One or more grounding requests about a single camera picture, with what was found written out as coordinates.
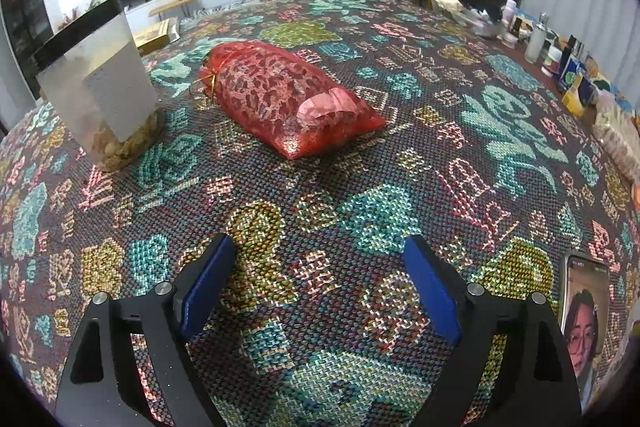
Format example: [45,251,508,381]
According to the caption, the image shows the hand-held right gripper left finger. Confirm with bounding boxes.
[55,233,237,427]

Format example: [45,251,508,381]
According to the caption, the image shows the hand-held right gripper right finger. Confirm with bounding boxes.
[402,234,583,427]

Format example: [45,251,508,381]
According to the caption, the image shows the yellow flat box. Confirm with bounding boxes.
[132,17,181,56]

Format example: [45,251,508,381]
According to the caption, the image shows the row of cosmetic bottles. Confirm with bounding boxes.
[470,0,640,118]

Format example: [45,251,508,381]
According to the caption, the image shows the patterned woven blanket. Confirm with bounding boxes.
[0,0,640,427]

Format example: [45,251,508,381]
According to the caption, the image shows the red mesh bag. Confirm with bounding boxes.
[191,39,388,160]

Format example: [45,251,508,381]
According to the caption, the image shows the clear jar with black lid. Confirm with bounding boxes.
[31,0,166,172]

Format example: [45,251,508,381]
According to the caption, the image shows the wooden bench table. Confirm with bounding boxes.
[148,0,198,20]

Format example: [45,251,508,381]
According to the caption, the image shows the smartphone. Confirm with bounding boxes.
[559,252,612,413]

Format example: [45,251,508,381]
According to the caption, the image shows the black display cabinet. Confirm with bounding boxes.
[0,0,53,68]

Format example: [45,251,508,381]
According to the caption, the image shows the pale plastic packet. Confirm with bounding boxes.
[592,97,640,182]

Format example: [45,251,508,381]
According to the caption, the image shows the white crumpled bag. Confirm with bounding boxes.
[432,0,471,20]

